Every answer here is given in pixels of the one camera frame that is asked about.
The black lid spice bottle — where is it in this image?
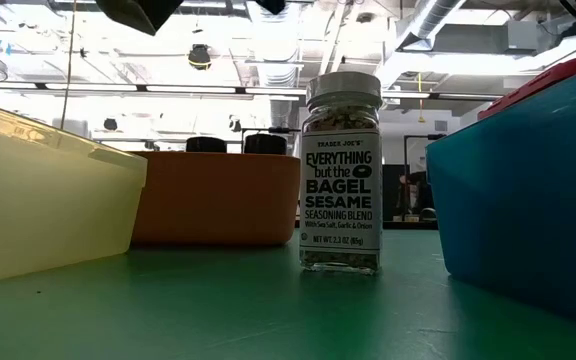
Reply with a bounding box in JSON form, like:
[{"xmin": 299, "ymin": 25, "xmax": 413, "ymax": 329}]
[
  {"xmin": 243, "ymin": 133, "xmax": 288, "ymax": 155},
  {"xmin": 185, "ymin": 136, "xmax": 228, "ymax": 154}
]

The yellow-green plastic bin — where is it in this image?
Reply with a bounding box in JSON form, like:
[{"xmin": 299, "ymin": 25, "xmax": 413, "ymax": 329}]
[{"xmin": 0, "ymin": 97, "xmax": 148, "ymax": 287}]

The blue plastic bin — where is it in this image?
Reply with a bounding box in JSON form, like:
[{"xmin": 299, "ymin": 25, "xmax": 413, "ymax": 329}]
[{"xmin": 426, "ymin": 62, "xmax": 576, "ymax": 331}]

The orange plastic bin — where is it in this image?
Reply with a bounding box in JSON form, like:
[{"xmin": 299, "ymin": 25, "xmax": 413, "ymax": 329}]
[{"xmin": 130, "ymin": 151, "xmax": 302, "ymax": 247}]

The black ceiling dome fixture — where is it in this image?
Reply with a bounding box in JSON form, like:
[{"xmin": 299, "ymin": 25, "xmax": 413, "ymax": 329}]
[{"xmin": 188, "ymin": 43, "xmax": 213, "ymax": 71}]

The silver ventilation duct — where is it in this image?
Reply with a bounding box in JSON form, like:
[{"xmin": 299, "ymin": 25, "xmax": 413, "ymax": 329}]
[{"xmin": 396, "ymin": 0, "xmax": 469, "ymax": 51}]

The bagel seasoning jar white lid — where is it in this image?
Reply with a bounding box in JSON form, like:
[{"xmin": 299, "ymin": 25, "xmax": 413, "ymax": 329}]
[{"xmin": 299, "ymin": 71, "xmax": 384, "ymax": 275}]

